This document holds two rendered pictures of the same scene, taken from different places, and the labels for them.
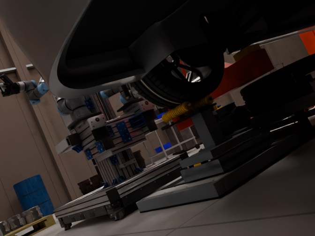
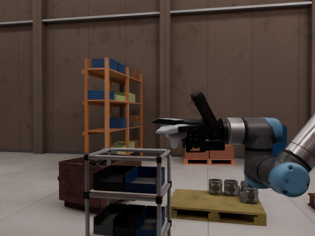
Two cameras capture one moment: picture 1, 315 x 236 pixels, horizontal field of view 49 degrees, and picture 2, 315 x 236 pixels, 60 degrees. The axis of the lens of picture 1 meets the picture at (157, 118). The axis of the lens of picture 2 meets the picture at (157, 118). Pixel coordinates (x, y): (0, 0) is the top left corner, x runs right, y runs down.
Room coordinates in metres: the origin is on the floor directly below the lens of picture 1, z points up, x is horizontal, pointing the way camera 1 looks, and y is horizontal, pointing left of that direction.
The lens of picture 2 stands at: (1.91, 0.42, 1.27)
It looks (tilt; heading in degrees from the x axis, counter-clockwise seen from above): 1 degrees down; 48
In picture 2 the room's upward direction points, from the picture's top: straight up
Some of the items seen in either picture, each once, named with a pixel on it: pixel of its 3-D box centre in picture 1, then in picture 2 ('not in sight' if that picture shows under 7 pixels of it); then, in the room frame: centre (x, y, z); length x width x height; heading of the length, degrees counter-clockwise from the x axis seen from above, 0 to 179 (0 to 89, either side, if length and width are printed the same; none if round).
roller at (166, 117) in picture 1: (176, 112); not in sight; (2.13, -0.12, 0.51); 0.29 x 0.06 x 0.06; 37
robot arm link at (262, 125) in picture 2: (28, 85); (258, 132); (2.63, 0.81, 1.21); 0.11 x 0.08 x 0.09; 143
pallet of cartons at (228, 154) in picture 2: not in sight; (207, 153); (7.56, 4.85, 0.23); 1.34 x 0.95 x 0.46; 128
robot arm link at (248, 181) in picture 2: (34, 96); (260, 167); (2.62, 0.79, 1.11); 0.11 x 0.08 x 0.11; 53
